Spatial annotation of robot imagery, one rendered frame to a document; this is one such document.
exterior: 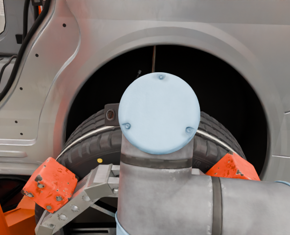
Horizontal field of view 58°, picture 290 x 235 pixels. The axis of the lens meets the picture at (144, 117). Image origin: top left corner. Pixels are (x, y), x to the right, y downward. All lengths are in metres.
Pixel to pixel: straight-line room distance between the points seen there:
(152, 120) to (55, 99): 0.74
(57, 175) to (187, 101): 0.42
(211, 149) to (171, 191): 0.33
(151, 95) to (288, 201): 0.18
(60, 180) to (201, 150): 0.32
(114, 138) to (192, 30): 0.43
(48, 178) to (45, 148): 0.52
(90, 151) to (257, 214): 0.42
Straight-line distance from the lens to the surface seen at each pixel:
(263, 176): 1.16
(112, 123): 0.52
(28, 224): 1.03
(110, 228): 0.83
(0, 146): 1.21
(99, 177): 0.57
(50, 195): 0.62
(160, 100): 0.28
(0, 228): 0.84
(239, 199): 0.31
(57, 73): 0.97
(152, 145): 0.27
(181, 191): 0.31
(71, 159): 0.66
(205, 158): 0.62
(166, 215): 0.30
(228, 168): 0.57
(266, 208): 0.31
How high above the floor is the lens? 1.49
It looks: 28 degrees down
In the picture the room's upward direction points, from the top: straight up
